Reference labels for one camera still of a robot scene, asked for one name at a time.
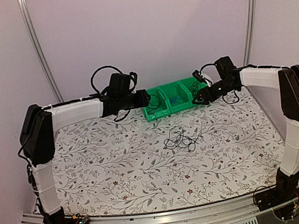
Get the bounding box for left aluminium post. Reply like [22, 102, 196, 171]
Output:
[17, 0, 64, 103]

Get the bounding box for green bin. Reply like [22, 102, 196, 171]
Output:
[179, 77, 207, 102]
[159, 81, 193, 114]
[143, 86, 170, 122]

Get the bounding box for right aluminium post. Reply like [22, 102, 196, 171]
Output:
[243, 0, 257, 66]

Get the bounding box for left green bin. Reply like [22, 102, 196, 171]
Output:
[143, 86, 170, 122]

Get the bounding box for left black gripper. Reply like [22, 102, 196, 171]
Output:
[119, 89, 151, 111]

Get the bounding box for middle green bin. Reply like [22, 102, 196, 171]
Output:
[159, 81, 193, 114]

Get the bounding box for aluminium post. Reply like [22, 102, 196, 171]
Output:
[243, 0, 257, 66]
[17, 0, 64, 103]

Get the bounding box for thin black cable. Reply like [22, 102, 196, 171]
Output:
[187, 80, 207, 98]

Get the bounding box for black cable tangle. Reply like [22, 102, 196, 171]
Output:
[162, 122, 205, 155]

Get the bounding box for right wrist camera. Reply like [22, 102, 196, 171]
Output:
[192, 70, 213, 87]

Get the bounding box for right green bin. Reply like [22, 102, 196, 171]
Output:
[179, 77, 207, 102]

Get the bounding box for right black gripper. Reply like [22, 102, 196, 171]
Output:
[190, 77, 239, 107]

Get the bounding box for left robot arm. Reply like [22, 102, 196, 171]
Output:
[17, 65, 151, 224]

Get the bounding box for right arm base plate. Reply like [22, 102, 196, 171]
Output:
[252, 182, 299, 211]

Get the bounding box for floral table mat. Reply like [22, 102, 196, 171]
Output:
[52, 89, 285, 216]

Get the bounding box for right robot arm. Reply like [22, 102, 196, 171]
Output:
[192, 56, 299, 210]

